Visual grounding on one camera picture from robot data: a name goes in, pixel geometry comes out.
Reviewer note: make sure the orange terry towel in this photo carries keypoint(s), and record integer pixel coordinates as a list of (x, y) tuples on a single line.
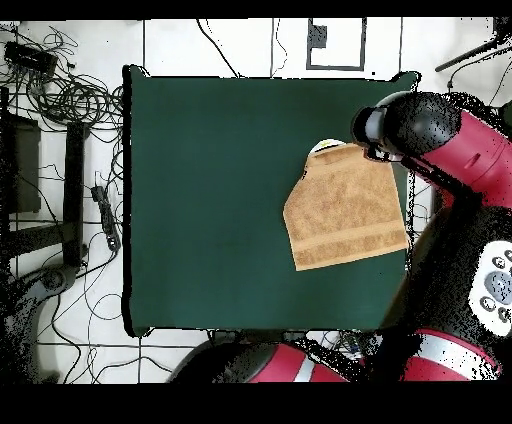
[(344, 208)]

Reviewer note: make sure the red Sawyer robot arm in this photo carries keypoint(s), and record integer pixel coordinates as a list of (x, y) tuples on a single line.
[(460, 160)]

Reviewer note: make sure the black flat bar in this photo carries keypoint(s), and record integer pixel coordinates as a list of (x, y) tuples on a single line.
[(74, 192)]

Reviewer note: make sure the dark green table cloth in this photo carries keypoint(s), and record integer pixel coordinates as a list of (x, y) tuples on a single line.
[(200, 200)]

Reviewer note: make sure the black power strip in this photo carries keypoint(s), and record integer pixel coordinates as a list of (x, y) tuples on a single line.
[(106, 216)]

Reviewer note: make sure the grey chair base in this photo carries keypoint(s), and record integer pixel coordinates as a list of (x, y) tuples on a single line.
[(44, 284)]

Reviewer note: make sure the black panel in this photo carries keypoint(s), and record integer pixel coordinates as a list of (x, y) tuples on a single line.
[(24, 168)]

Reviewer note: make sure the black rod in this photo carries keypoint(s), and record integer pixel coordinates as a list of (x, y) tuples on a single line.
[(472, 54)]

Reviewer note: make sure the black rectangular box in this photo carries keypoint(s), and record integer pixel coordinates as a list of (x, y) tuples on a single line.
[(30, 58)]

